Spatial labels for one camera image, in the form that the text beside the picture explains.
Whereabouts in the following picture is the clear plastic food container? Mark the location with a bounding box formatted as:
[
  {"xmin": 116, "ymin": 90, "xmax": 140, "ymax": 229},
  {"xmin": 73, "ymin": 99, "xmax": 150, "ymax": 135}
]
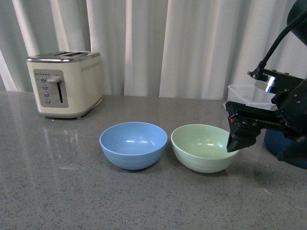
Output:
[{"xmin": 227, "ymin": 84, "xmax": 277, "ymax": 111}]

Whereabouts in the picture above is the green bowl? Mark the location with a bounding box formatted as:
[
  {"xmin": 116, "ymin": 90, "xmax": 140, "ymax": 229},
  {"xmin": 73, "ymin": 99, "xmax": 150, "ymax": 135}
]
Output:
[{"xmin": 171, "ymin": 124, "xmax": 239, "ymax": 173}]

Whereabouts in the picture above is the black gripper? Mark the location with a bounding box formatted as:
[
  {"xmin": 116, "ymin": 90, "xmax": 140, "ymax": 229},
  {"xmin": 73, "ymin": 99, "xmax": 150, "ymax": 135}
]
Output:
[{"xmin": 225, "ymin": 76, "xmax": 307, "ymax": 161}]

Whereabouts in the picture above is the dark blue pot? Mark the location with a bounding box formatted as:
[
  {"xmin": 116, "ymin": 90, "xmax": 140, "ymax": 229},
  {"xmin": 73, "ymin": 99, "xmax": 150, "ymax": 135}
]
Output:
[{"xmin": 264, "ymin": 129, "xmax": 293, "ymax": 156}]

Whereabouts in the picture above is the blue bowl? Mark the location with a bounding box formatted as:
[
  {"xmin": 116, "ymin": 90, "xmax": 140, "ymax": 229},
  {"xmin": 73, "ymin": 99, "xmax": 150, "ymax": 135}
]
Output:
[{"xmin": 99, "ymin": 122, "xmax": 167, "ymax": 170}]

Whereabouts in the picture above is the cream two-slot toaster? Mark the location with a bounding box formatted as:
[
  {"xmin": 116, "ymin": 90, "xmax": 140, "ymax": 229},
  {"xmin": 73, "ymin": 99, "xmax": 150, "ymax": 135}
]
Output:
[{"xmin": 26, "ymin": 51, "xmax": 104, "ymax": 118}]

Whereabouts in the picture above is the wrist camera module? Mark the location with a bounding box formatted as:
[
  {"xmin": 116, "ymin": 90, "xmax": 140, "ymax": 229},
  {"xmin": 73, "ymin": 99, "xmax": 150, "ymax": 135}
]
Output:
[{"xmin": 247, "ymin": 69, "xmax": 303, "ymax": 94}]

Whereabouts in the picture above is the black cable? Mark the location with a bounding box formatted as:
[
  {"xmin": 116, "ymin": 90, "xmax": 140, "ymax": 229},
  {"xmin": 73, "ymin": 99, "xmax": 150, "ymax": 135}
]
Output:
[{"xmin": 257, "ymin": 9, "xmax": 307, "ymax": 72}]

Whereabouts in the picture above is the white curtain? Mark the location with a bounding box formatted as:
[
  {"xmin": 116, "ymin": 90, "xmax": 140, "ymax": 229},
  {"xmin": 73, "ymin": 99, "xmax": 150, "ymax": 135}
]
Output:
[{"xmin": 0, "ymin": 0, "xmax": 294, "ymax": 99}]

